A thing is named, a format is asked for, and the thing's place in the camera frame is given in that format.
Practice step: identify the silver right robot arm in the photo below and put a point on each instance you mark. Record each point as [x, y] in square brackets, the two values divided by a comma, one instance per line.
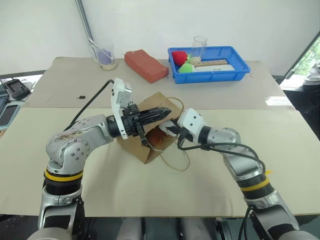
[225, 137]

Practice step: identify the brown paper bag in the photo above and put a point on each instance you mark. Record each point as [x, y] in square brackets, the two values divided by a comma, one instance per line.
[152, 102]

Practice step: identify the tall clear glass cup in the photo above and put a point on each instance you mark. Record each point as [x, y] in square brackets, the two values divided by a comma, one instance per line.
[199, 48]

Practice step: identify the grey window frame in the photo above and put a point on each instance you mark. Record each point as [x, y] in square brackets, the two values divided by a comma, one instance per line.
[300, 57]

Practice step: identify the purple item in beaker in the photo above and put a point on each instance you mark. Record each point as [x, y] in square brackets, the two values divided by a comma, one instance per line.
[104, 55]

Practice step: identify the red foam brick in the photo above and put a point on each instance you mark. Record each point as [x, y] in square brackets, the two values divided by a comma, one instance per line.
[145, 65]

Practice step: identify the red strawberry plush toy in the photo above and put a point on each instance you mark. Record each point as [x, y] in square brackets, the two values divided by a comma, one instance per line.
[178, 58]

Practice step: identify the wooden strip with holes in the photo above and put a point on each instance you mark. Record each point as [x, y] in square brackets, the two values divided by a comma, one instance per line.
[212, 63]

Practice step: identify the green plush toy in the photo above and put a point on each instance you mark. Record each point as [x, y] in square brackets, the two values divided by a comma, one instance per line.
[186, 68]

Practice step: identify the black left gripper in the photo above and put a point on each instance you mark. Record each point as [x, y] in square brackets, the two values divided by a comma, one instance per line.
[130, 120]

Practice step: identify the white flat box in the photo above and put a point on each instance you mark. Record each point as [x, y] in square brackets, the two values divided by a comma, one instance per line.
[217, 68]

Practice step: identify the small black clip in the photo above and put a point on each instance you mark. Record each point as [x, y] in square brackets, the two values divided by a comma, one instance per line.
[81, 96]

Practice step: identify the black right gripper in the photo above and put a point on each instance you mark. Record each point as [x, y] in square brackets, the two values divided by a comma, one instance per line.
[186, 135]

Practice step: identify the metal flexible conduit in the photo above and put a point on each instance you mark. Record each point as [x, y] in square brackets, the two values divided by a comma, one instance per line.
[85, 20]

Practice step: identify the black handheld device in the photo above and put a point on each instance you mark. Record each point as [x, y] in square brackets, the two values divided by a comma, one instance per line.
[16, 87]

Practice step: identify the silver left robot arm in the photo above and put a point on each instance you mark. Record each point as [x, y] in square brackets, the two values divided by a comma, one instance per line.
[75, 140]

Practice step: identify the blue plastic bin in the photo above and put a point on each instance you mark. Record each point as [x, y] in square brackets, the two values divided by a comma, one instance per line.
[212, 77]

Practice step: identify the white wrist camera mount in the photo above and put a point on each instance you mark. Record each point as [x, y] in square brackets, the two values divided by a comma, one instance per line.
[120, 87]
[192, 120]

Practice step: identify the dark tablet with blue case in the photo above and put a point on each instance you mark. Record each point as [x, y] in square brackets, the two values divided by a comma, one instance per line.
[8, 115]

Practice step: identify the cream board sheet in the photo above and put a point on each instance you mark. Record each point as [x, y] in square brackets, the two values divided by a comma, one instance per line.
[125, 187]

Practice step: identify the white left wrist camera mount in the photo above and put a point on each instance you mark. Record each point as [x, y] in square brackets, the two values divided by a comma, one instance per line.
[120, 87]

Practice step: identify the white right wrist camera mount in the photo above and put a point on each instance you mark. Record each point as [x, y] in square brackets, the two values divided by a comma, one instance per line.
[192, 120]

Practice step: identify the plastic measuring cup with powder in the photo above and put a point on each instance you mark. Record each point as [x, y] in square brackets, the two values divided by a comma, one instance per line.
[107, 65]

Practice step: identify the person in grey clothing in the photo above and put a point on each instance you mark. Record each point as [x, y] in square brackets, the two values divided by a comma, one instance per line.
[312, 75]

